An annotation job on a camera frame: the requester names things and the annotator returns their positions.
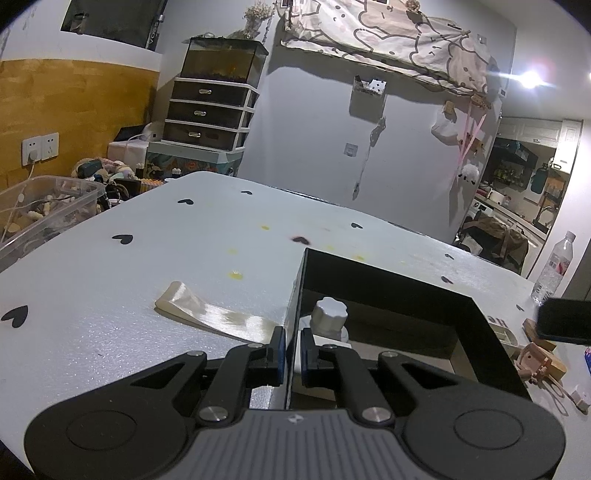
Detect black storage box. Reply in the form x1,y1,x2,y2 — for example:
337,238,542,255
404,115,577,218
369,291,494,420
290,248,530,399

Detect white knob cap object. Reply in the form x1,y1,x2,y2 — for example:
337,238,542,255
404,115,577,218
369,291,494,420
310,297,349,343

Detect clear plastic water bottle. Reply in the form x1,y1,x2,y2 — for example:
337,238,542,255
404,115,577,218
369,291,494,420
531,231,576,306

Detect pink plastic holder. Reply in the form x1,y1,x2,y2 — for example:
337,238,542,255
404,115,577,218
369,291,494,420
514,343,552,384

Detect beige plastic divided tray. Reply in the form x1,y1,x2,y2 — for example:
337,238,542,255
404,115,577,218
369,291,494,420
489,323,519,347

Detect pink scissors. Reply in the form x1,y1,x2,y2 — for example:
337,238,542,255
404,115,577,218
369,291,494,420
529,376,572,417

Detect white object with tan tab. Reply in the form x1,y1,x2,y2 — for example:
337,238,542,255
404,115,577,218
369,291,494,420
570,389,590,414

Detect cream ribbon strip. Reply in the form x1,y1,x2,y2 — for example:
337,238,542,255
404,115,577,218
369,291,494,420
154,281,277,344

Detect black and white drawer unit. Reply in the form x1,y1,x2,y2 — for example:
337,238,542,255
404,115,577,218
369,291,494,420
162,77,259,152

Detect clear plastic storage bin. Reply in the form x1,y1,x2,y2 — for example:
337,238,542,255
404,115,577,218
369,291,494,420
0,175,105,270

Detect glass fish tank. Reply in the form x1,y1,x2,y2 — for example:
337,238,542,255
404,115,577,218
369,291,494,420
179,37,269,88

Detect patterned hanging cloth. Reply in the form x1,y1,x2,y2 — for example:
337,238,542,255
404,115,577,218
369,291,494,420
281,1,491,97

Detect white plush toy on wall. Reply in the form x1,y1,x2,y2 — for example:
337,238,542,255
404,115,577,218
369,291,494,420
458,163,480,185

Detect white wall power socket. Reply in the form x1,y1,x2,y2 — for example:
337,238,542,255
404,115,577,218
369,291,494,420
21,132,60,167

